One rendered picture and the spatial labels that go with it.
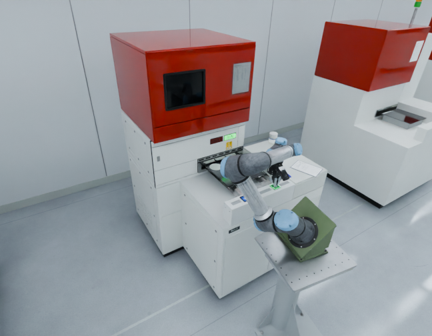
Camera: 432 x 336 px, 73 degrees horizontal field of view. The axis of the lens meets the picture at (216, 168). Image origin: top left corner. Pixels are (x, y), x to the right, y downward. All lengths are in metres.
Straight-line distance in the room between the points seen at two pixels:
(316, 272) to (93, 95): 2.72
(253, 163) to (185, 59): 0.84
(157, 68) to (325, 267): 1.51
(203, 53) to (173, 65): 0.21
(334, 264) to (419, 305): 1.32
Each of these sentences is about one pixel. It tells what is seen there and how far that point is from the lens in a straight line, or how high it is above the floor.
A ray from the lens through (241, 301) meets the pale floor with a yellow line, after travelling 2.59.
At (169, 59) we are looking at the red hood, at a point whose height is 1.76.
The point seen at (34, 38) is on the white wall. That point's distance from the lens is 3.26.
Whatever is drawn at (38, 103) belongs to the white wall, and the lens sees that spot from 3.38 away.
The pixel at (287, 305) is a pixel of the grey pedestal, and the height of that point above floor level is 0.33.
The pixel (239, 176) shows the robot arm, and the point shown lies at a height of 1.33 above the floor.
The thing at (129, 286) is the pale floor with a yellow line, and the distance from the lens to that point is 2.72.
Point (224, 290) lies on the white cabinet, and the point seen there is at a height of 0.17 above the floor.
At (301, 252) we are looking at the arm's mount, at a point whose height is 0.87.
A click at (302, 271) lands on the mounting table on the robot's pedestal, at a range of 1.78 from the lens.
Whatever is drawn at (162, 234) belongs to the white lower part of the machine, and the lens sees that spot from 2.59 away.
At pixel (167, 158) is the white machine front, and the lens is 2.17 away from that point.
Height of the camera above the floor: 2.15
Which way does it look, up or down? 32 degrees down
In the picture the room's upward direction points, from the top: 2 degrees clockwise
